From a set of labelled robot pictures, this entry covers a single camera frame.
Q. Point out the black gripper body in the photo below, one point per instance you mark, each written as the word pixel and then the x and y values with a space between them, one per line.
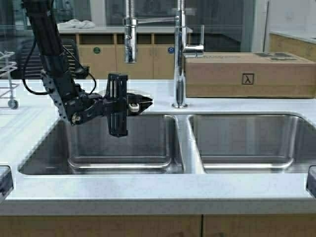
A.
pixel 115 104

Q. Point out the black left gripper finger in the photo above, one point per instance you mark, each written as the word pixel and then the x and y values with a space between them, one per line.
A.
pixel 138 98

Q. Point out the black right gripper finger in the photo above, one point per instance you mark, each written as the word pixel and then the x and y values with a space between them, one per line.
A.
pixel 137 108

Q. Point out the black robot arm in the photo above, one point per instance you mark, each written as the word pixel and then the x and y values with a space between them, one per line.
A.
pixel 74 104

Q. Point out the left stainless sink basin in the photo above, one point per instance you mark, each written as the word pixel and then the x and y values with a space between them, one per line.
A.
pixel 151 147

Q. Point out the stainless sink basin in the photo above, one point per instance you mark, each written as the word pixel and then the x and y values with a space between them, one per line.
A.
pixel 151 147
pixel 254 143

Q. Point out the wooden storage counter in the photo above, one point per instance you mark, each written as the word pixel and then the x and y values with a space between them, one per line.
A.
pixel 145 53

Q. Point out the chrome pull-down spray head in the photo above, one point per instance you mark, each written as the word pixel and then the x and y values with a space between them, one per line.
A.
pixel 130 32

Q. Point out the chrome faucet column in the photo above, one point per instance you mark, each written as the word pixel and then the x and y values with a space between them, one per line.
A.
pixel 182 50

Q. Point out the right stainless sink basin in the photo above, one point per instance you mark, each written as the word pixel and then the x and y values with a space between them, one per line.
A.
pixel 254 143

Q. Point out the white crumpled cloth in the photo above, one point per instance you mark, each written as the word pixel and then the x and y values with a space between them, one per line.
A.
pixel 75 23

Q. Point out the long cardboard box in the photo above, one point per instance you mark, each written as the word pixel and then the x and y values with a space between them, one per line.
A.
pixel 250 75

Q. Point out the right wooden side cabinet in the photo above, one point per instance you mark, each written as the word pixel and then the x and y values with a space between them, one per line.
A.
pixel 298 45

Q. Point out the white wire dish rack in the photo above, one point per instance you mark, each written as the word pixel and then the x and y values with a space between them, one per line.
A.
pixel 7 67

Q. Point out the left base bracket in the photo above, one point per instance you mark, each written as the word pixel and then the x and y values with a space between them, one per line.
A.
pixel 6 182

